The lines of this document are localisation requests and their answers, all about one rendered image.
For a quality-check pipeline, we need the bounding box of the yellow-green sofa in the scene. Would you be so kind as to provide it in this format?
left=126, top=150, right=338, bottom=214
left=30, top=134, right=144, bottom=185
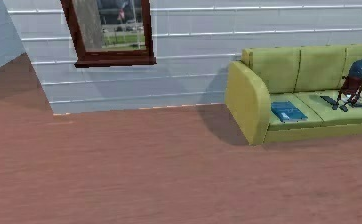
left=224, top=43, right=362, bottom=146

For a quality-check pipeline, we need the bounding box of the dark red framed window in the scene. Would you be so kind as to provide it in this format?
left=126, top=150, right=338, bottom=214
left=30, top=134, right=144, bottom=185
left=59, top=0, right=157, bottom=69

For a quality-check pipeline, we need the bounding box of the blue book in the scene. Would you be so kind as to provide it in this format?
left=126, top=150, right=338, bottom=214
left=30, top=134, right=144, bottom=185
left=270, top=100, right=309, bottom=123

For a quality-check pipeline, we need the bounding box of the black remote control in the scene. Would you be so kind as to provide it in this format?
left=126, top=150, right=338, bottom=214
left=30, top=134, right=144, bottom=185
left=319, top=95, right=339, bottom=107

